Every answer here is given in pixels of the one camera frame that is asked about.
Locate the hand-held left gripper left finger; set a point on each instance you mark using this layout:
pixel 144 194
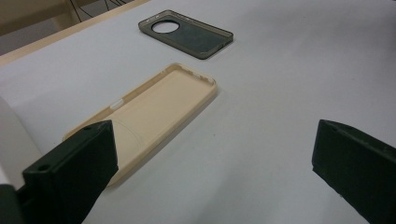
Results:
pixel 71 174

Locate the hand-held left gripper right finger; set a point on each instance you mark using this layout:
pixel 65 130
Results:
pixel 358 168

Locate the beige phone case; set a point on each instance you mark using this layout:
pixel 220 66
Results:
pixel 162 105

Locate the grey phone stand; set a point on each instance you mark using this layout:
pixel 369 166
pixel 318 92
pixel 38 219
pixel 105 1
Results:
pixel 199 39

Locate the light wooden table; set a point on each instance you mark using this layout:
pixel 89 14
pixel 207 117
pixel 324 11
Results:
pixel 62 32

